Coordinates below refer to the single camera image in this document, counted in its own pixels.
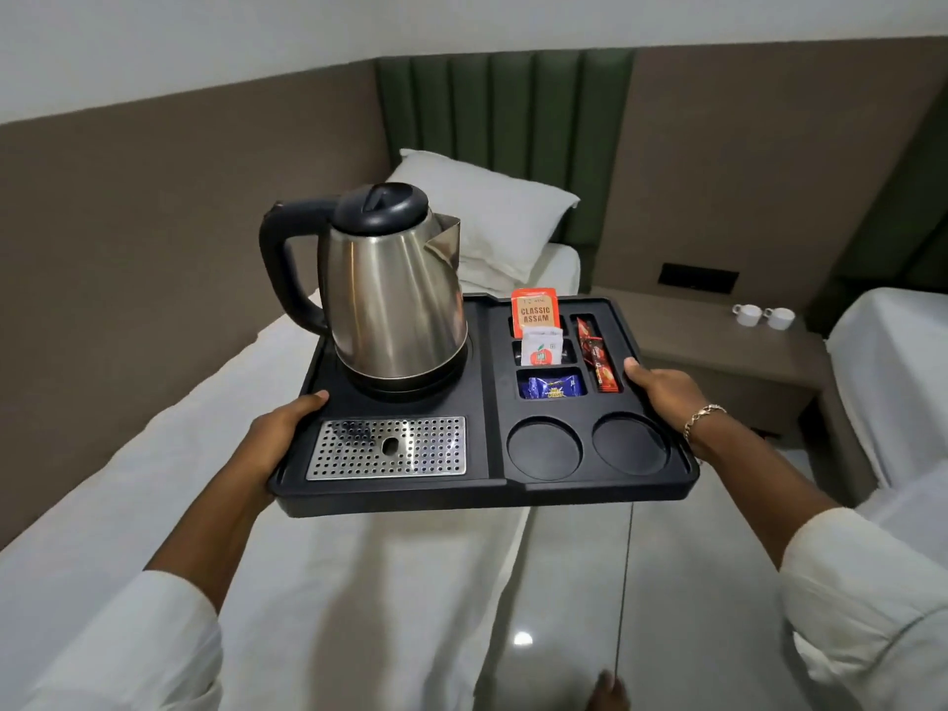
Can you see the person's left hand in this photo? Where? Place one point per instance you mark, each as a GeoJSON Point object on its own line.
{"type": "Point", "coordinates": [278, 430]}

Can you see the person's right hand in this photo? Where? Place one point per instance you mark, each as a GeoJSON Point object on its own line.
{"type": "Point", "coordinates": [670, 398]}

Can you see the person's left thumb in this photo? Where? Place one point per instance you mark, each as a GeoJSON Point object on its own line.
{"type": "Point", "coordinates": [305, 405]}

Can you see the person's right thumb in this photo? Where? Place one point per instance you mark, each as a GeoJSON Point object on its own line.
{"type": "Point", "coordinates": [641, 374]}

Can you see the black plastic hospitality tray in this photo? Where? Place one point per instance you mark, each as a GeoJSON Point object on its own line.
{"type": "Point", "coordinates": [489, 407]}

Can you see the person's left forearm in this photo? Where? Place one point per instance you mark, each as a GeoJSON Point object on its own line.
{"type": "Point", "coordinates": [211, 525]}

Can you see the person's right forearm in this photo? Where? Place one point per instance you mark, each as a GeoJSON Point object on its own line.
{"type": "Point", "coordinates": [763, 488]}

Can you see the red stick sachet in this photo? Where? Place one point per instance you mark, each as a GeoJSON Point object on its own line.
{"type": "Point", "coordinates": [597, 355]}

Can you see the blue candy wrapper packet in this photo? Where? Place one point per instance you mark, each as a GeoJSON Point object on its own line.
{"type": "Point", "coordinates": [552, 384]}

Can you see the perforated metal drip grille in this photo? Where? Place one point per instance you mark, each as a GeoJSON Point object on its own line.
{"type": "Point", "coordinates": [386, 447]}

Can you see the brown bedside table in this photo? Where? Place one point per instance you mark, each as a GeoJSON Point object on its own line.
{"type": "Point", "coordinates": [740, 355]}

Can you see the white sachet with red print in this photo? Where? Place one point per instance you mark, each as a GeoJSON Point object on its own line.
{"type": "Point", "coordinates": [541, 346]}

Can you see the white ceramic cup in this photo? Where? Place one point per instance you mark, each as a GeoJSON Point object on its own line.
{"type": "Point", "coordinates": [748, 314]}
{"type": "Point", "coordinates": [779, 318]}

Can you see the bed with white sheet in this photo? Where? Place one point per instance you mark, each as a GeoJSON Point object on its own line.
{"type": "Point", "coordinates": [889, 384]}
{"type": "Point", "coordinates": [281, 525]}

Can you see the orange tea bag sachet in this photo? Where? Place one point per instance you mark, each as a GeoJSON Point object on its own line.
{"type": "Point", "coordinates": [533, 310]}

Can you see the stainless steel electric kettle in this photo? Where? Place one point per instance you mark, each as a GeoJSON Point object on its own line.
{"type": "Point", "coordinates": [385, 288]}

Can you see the white pillow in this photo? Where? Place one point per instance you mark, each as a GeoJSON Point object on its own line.
{"type": "Point", "coordinates": [485, 214]}

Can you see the green padded headboard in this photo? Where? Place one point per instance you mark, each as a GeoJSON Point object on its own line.
{"type": "Point", "coordinates": [511, 133]}

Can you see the person's foot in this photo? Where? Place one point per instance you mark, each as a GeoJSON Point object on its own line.
{"type": "Point", "coordinates": [609, 692]}

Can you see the black wall switch panel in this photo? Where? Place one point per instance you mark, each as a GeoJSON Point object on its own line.
{"type": "Point", "coordinates": [698, 278]}

